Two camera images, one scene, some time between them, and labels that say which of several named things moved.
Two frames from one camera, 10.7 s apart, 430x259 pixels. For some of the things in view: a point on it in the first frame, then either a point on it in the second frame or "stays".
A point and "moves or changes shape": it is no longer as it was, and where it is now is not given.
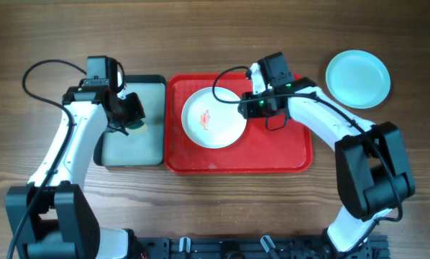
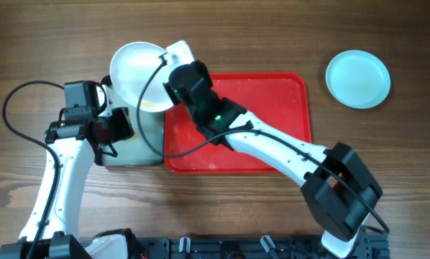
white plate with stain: (209, 123) moves or changes shape
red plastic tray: (259, 150) stays
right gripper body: (253, 108) -> (170, 88)
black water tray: (145, 146) stays
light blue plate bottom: (358, 79) stays
